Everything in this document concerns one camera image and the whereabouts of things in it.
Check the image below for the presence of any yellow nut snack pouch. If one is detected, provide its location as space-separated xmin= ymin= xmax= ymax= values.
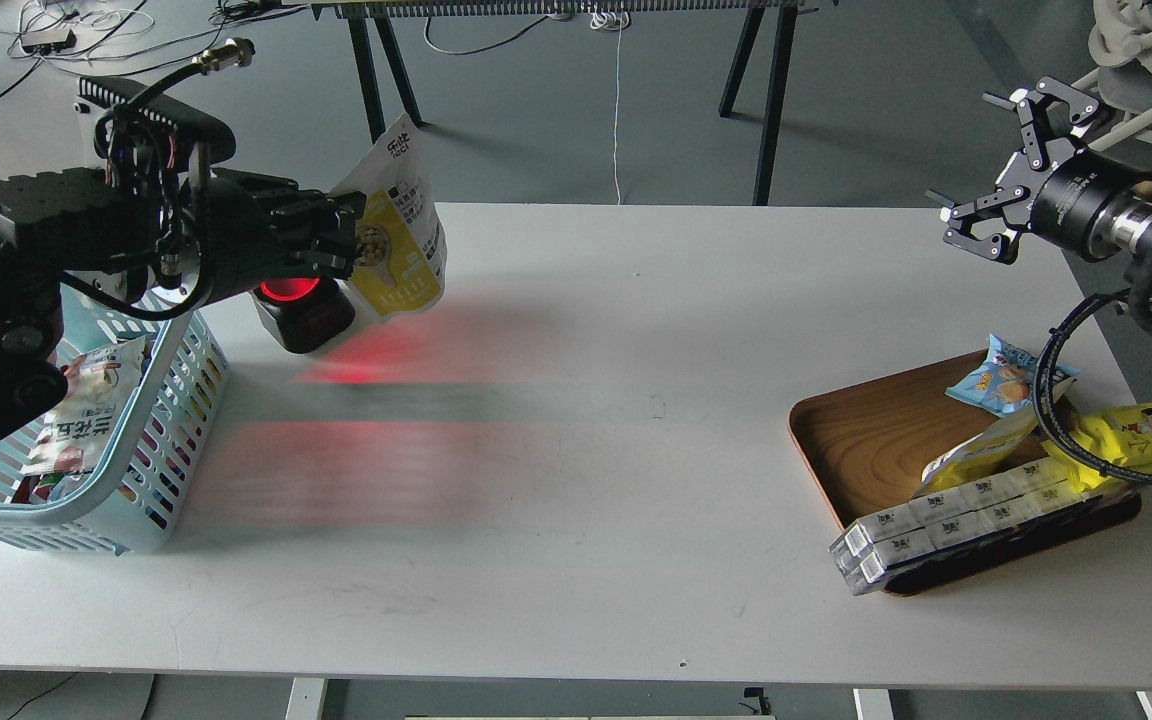
xmin=329 ymin=113 xmax=447 ymax=323

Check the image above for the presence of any black legged background table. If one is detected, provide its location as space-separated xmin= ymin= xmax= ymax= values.
xmin=291 ymin=1 xmax=832 ymax=206

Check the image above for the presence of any upper white drink carton pack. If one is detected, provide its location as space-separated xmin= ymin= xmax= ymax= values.
xmin=829 ymin=457 xmax=1087 ymax=564

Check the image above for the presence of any white hanging cable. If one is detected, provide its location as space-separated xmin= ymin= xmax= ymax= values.
xmin=588 ymin=8 xmax=631 ymax=206

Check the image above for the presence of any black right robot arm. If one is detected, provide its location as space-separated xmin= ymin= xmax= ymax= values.
xmin=937 ymin=77 xmax=1152 ymax=338

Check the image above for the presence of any white drink carton pack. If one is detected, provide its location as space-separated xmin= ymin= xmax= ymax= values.
xmin=828 ymin=486 xmax=1096 ymax=596
xmin=829 ymin=457 xmax=1087 ymax=564

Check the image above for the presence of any brown wooden tray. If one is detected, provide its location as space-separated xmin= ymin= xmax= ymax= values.
xmin=788 ymin=350 xmax=1142 ymax=596

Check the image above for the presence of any bright yellow cartoon snack bag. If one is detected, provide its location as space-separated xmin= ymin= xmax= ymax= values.
xmin=1043 ymin=392 xmax=1152 ymax=493

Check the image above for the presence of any lower white drink carton pack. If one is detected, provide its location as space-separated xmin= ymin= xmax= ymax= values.
xmin=828 ymin=486 xmax=1096 ymax=596

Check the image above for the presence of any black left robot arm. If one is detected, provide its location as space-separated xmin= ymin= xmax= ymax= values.
xmin=0 ymin=67 xmax=366 ymax=439

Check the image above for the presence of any yellow white snack pouch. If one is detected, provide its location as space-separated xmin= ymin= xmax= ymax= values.
xmin=914 ymin=404 xmax=1038 ymax=498

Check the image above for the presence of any light blue plastic basket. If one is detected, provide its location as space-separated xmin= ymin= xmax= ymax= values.
xmin=0 ymin=288 xmax=229 ymax=555

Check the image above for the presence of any white red snack bag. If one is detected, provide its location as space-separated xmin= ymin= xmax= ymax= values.
xmin=12 ymin=334 xmax=154 ymax=505

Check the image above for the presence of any blue snack packet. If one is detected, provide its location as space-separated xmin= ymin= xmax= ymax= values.
xmin=945 ymin=333 xmax=1039 ymax=416

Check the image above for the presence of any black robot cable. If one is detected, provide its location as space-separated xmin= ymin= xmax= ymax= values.
xmin=1032 ymin=290 xmax=1152 ymax=491

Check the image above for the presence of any black barcode scanner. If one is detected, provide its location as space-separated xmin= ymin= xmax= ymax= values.
xmin=250 ymin=276 xmax=356 ymax=354

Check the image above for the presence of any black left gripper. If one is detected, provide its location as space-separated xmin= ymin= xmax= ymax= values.
xmin=76 ymin=76 xmax=367 ymax=311

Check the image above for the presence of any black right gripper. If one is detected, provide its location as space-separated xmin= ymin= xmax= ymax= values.
xmin=924 ymin=76 xmax=1152 ymax=266

